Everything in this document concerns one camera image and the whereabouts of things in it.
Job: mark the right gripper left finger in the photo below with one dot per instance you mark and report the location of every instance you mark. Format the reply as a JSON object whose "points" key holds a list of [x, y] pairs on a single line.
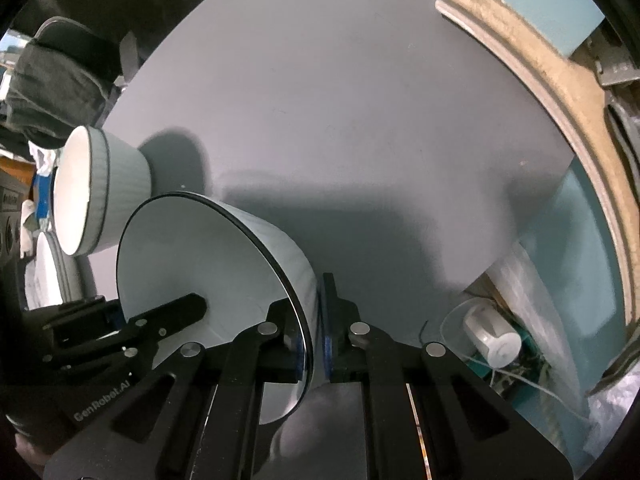
{"points": [[196, 415]]}

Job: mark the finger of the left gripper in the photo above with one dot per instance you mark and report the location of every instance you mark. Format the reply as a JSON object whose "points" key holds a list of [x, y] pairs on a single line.
{"points": [[97, 327]]}

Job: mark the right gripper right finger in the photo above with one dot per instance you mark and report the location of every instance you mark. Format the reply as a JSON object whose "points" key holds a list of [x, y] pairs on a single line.
{"points": [[426, 414]]}

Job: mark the large white ribbed bowl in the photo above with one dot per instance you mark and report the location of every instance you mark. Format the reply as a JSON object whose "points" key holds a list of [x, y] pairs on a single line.
{"points": [[182, 243]]}

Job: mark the small white ribbed bowl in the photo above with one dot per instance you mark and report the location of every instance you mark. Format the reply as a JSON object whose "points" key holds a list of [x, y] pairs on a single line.
{"points": [[98, 185]]}

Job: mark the small white plate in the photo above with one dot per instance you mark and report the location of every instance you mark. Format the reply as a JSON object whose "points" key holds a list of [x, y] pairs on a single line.
{"points": [[52, 277]]}

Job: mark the white plastic bottle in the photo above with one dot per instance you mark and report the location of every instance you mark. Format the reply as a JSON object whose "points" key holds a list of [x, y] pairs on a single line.
{"points": [[492, 335]]}

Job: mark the black office chair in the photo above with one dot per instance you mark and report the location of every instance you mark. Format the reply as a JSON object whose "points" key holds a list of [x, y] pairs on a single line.
{"points": [[137, 27]]}

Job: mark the wooden board strip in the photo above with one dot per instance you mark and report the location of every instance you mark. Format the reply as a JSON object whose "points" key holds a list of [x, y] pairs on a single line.
{"points": [[572, 97]]}

